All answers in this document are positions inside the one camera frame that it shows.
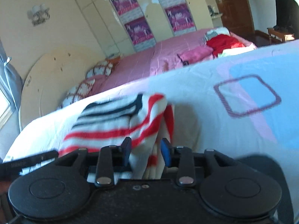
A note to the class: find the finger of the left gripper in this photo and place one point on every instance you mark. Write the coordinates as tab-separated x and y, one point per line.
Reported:
15	166

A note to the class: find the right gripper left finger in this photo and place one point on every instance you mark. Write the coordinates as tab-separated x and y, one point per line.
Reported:
113	159

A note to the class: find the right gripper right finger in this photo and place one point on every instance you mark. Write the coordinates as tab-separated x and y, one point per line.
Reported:
183	159

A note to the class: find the striped knit child sweater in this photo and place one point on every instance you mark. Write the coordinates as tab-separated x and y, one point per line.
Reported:
145	119

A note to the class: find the bright window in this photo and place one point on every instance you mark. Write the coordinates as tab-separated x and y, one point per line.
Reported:
5	109

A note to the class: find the near patterned pillow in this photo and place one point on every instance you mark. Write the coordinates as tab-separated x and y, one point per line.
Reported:
77	93

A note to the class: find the patterned pillow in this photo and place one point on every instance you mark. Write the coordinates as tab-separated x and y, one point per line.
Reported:
77	93
101	68

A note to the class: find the cream rounded headboard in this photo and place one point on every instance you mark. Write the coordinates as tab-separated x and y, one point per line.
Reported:
53	74

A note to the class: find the blue curtain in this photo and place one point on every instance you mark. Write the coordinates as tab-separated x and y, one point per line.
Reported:
12	80

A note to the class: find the far patterned pillow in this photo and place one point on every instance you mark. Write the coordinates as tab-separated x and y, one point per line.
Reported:
101	68

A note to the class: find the pink checkered bedspread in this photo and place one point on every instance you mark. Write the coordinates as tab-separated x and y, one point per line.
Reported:
161	58

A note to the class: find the pink folded garment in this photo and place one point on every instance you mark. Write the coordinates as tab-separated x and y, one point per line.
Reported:
195	55

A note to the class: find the lower left purple poster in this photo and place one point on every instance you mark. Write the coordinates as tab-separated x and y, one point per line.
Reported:
140	34

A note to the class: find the red garment on bed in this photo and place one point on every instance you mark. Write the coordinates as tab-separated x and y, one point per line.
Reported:
223	42

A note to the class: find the black white patterned garment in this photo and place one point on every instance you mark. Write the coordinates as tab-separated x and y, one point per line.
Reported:
215	32

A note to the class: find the lower right purple poster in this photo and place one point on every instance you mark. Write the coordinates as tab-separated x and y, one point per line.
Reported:
180	19

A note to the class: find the upper left purple poster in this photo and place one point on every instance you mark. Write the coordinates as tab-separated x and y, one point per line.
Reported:
128	10

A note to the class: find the wooden tv cabinet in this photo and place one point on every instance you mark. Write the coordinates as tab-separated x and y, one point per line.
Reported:
276	34

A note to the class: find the white corner shelves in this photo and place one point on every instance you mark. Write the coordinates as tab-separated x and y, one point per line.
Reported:
215	14

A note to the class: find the cream glossy wardrobe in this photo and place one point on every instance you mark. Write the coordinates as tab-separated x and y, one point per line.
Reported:
111	33

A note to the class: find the brown wooden door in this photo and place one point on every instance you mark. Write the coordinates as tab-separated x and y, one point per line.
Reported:
236	16

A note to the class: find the black office chair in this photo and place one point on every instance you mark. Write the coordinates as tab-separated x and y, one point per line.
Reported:
287	16

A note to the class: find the wall sconce lamp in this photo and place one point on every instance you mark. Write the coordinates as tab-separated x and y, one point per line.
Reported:
38	14

